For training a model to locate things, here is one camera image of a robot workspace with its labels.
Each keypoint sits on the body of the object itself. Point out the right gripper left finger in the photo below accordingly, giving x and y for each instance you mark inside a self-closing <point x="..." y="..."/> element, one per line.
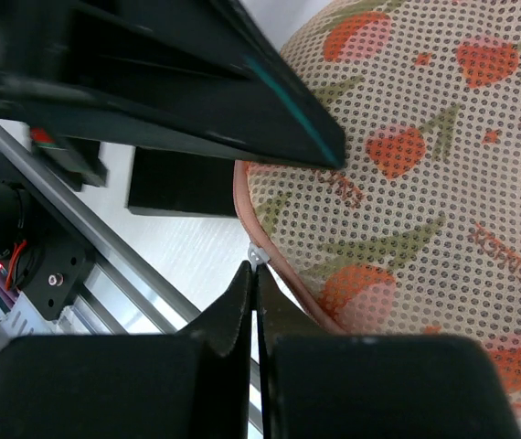
<point x="192" y="384"/>

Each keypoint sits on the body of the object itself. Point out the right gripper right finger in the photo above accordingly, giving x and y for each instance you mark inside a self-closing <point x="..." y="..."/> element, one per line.
<point x="317" y="385"/>

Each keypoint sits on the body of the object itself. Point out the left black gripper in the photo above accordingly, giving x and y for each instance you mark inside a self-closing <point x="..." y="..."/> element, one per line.
<point x="196" y="77"/>

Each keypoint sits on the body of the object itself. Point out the floral mesh laundry bag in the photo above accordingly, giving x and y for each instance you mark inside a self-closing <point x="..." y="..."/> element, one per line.
<point x="420" y="231"/>

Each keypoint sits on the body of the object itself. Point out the aluminium front rail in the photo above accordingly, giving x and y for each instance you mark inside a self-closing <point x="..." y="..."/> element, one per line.
<point x="123" y="293"/>

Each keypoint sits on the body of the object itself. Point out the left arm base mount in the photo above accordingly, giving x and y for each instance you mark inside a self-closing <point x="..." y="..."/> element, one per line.
<point x="47" y="258"/>

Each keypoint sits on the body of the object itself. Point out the white slotted cable duct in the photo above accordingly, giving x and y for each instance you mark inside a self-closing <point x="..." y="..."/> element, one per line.
<point x="18" y="317"/>

